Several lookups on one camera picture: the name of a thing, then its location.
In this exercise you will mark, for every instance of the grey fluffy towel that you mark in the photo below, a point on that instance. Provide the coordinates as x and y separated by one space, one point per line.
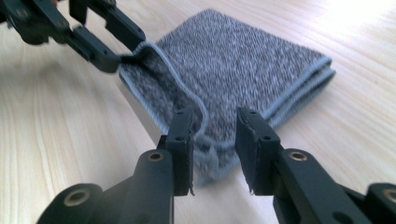
233 62

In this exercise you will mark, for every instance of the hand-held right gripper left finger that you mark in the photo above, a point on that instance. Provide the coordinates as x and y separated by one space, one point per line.
182 155

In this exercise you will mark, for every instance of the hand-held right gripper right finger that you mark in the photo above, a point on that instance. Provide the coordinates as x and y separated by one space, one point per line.
258 155

